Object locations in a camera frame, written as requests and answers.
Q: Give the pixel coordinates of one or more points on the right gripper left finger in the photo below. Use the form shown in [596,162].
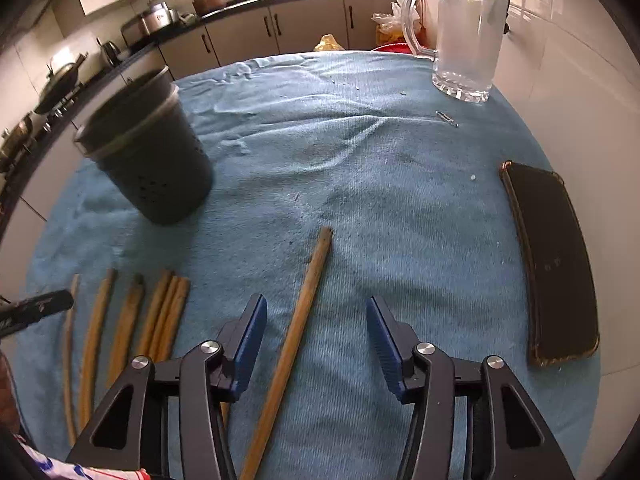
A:
[129,429]

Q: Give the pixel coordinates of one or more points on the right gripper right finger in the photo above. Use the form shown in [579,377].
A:
[506,436]

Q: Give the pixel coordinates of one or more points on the person's left hand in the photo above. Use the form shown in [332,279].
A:
[8,409]

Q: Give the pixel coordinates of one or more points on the black smartphone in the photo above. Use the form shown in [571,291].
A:
[563,322]

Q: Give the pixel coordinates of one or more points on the steel pot on stove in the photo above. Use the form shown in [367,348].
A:
[12,141]

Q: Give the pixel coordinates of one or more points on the dark utensil holder cup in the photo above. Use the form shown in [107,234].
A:
[141,139]

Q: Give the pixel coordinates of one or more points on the black wok with lid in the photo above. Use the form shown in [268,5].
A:
[59,85]

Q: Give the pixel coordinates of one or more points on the black kettle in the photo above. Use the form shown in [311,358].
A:
[110,52]

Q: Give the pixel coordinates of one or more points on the blue table cloth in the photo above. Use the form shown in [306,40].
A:
[419,216]

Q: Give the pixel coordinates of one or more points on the small metal clip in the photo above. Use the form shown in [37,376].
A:
[446,118]

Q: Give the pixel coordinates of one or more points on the silver rice cooker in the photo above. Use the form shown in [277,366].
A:
[147,23]

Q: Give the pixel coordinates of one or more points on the brown clay pot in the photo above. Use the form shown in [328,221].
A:
[203,7]

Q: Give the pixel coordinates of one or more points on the red plastic basin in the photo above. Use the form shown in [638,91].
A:
[394,47]

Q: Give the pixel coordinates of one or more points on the yellow plastic bag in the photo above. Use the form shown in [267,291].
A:
[328,43]

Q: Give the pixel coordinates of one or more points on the clear glass mug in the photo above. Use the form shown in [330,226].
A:
[468,42]

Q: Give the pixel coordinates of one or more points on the bag on floor corner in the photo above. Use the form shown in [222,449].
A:
[388,28]

